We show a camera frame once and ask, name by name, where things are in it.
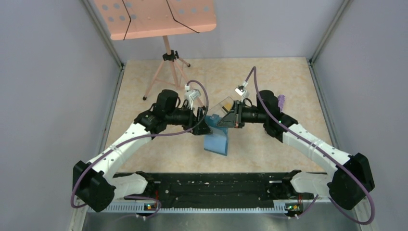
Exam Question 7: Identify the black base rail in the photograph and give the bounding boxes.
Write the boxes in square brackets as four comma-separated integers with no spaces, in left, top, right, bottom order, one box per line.
[123,170,315,211]

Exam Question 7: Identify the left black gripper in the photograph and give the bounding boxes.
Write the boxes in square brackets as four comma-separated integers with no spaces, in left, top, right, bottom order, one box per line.
[166,103,213,135]

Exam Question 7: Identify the pink music stand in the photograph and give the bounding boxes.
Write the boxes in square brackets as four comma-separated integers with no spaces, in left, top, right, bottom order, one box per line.
[94,0,217,100]

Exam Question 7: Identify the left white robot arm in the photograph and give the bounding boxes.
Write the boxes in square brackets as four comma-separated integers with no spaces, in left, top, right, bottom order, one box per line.
[72,89,212,212]

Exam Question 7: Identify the purple glitter cylinder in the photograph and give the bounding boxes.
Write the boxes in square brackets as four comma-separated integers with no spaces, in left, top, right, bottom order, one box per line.
[278,94,285,112]

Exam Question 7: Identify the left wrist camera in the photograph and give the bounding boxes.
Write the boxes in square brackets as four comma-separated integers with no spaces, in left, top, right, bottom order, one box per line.
[184,84,201,109]

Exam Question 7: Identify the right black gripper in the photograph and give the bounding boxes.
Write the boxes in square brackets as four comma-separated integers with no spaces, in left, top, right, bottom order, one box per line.
[217,100,268,128]

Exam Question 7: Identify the gold credit card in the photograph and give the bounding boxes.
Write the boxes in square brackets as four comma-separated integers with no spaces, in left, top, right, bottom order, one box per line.
[221,103,232,113]

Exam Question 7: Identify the clear plastic box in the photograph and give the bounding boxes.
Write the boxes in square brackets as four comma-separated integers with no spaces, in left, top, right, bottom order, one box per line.
[205,97,234,127]

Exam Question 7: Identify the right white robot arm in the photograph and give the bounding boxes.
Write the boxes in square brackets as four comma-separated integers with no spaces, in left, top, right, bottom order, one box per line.
[217,90,375,210]

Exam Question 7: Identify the blue card holder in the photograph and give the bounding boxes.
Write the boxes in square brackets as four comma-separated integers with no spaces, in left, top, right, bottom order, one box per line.
[203,114,229,156]

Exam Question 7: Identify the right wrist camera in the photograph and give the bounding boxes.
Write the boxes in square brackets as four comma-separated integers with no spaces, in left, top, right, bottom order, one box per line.
[235,85,249,101]

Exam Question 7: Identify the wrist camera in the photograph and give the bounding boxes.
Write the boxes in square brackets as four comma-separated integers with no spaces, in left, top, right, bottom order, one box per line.
[235,85,249,101]
[184,84,201,109]

